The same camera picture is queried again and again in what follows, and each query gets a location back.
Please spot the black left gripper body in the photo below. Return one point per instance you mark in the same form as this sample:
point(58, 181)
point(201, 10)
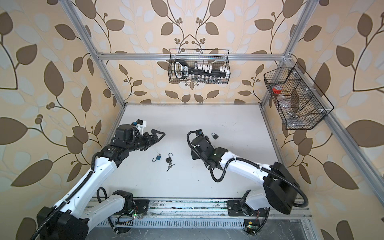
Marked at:
point(145, 135)

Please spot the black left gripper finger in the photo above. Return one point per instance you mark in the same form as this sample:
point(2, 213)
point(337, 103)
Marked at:
point(154, 138)
point(156, 133)

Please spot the large black padlock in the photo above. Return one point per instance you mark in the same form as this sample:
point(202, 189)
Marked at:
point(169, 158)

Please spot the smallest black padlock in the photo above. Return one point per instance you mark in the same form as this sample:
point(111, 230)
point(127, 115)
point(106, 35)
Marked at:
point(215, 136)

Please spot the large padlock key bunch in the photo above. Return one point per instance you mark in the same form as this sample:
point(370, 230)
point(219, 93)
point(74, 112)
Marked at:
point(170, 166)

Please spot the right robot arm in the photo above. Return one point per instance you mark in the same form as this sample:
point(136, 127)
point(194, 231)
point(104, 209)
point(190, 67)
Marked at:
point(279, 190)

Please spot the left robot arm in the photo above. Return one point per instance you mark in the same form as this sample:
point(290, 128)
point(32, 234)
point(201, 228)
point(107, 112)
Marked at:
point(68, 219)

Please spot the blue padlock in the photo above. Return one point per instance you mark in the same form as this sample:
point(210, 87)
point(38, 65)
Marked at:
point(157, 158)

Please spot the black socket holder tool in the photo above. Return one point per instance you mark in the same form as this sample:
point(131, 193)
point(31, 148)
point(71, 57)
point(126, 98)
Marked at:
point(182, 70)

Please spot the red item in basket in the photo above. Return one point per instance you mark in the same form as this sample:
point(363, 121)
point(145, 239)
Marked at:
point(277, 90)

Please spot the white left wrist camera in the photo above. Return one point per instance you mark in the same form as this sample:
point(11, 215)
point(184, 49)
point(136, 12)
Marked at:
point(140, 125)

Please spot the black wire basket back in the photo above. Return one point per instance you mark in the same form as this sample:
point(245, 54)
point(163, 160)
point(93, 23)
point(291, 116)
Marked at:
point(216, 57)

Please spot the black wire basket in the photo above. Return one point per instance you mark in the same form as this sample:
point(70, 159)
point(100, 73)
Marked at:
point(216, 57)
point(302, 104)

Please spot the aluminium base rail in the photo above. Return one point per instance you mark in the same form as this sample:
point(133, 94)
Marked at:
point(204, 213)

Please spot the aluminium frame corner post left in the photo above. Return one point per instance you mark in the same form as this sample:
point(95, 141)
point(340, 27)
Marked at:
point(87, 41)

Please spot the aluminium frame corner post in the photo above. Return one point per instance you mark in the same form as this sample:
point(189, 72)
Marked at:
point(286, 56)
point(87, 41)

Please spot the black wire basket right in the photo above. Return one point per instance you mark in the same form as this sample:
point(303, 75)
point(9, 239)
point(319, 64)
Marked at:
point(302, 104)

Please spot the aluminium frame corner post right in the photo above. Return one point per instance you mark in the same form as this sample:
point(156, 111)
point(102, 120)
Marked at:
point(286, 56)

